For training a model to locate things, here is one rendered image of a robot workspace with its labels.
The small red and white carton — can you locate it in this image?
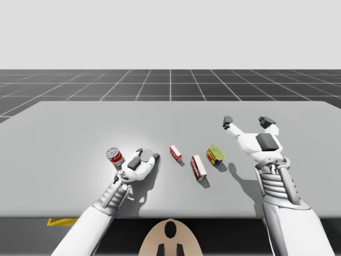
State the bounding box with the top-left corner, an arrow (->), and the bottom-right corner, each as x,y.
169,145 -> 183,164

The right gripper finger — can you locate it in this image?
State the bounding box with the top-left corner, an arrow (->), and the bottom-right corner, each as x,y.
221,115 -> 245,140
257,116 -> 280,138

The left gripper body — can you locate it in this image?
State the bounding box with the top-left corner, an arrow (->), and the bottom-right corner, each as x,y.
121,151 -> 157,183

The green and blue rectangular can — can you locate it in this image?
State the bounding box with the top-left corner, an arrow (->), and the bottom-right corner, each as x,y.
205,144 -> 226,167

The tan robot part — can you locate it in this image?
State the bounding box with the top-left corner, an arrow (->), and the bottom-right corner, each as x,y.
137,218 -> 204,256

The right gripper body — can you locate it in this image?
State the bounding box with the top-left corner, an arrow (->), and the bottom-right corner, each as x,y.
236,132 -> 285,163

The red and white can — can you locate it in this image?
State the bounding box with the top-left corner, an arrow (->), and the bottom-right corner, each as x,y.
105,148 -> 125,168

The long red and white carton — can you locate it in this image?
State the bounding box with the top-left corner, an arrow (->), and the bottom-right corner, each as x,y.
190,154 -> 208,183

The grey can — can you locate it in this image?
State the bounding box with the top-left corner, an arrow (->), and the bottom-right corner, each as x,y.
140,149 -> 153,163

